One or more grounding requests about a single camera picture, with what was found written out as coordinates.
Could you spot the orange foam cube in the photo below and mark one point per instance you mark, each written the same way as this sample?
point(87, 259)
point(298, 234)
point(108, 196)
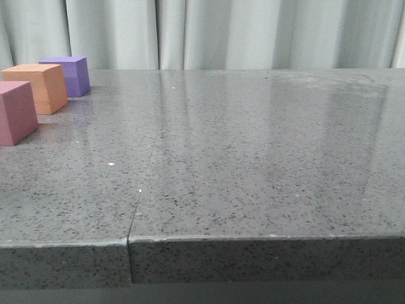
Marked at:
point(48, 85)

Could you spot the grey curtain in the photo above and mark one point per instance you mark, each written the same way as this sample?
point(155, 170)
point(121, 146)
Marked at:
point(173, 35)

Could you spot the purple foam cube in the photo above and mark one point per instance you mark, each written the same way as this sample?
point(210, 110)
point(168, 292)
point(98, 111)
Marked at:
point(75, 71)

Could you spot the pink foam cube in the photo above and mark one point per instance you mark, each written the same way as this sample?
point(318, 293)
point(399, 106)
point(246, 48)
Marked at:
point(18, 114)

